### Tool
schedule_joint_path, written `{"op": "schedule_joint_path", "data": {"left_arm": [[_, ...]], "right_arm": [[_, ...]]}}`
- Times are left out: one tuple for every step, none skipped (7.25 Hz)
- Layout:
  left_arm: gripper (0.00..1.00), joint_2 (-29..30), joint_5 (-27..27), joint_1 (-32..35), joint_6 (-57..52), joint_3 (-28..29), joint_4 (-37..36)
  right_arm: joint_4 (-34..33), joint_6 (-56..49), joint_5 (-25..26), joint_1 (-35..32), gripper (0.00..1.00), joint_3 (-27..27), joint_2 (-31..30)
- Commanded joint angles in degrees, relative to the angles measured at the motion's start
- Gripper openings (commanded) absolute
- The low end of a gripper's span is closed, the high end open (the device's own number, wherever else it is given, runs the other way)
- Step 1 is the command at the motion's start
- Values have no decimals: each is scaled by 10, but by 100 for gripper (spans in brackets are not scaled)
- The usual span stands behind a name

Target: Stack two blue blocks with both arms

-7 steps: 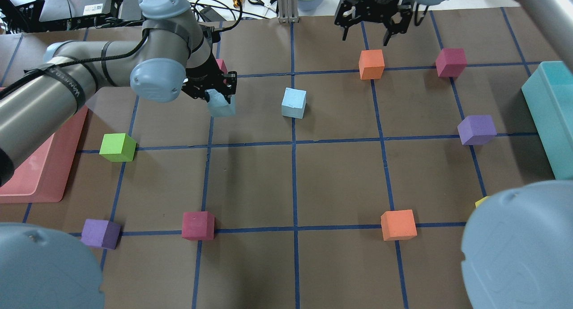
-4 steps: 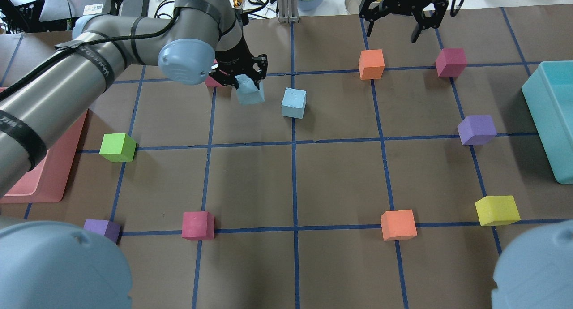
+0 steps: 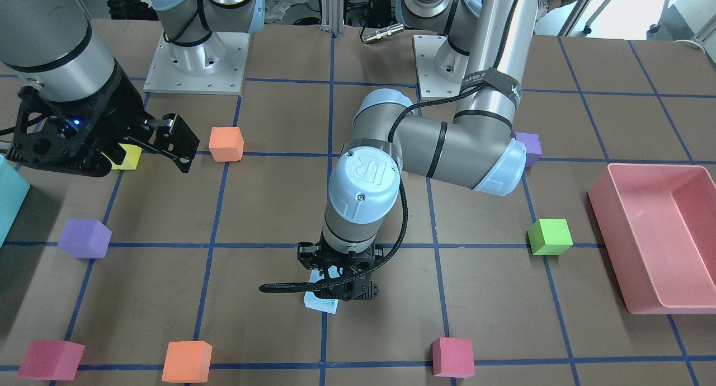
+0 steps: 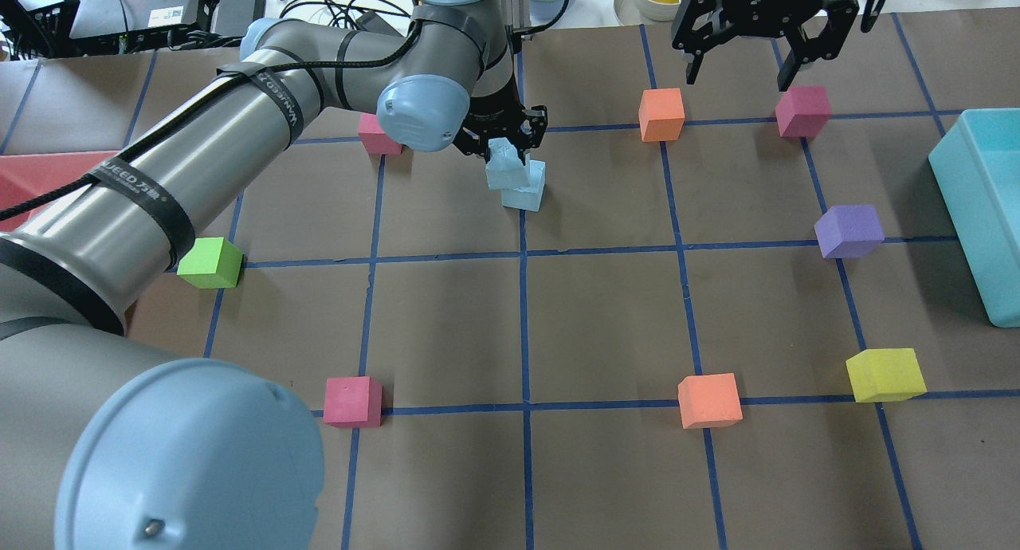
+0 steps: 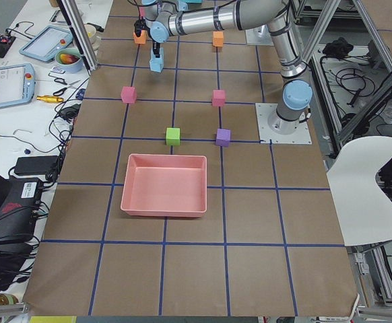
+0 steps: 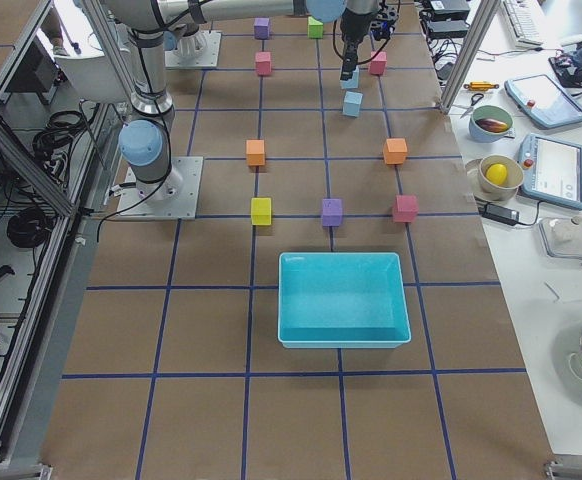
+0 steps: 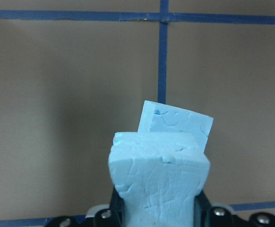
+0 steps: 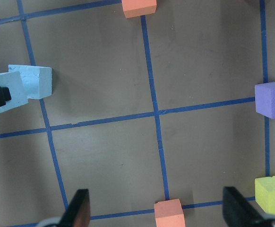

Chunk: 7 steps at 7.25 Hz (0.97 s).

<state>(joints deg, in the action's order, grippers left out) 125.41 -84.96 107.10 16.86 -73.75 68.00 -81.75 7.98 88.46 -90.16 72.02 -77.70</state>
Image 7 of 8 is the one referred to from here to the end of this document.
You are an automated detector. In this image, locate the light blue block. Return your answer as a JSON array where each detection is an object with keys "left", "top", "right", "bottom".
[
  {"left": 108, "top": 132, "right": 210, "bottom": 227},
  {"left": 138, "top": 100, "right": 214, "bottom": 151}
]

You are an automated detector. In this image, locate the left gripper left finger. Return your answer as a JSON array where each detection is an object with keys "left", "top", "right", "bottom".
[{"left": 109, "top": 187, "right": 126, "bottom": 227}]

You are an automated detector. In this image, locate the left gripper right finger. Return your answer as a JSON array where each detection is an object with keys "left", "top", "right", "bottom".
[{"left": 193, "top": 191, "right": 211, "bottom": 227}]

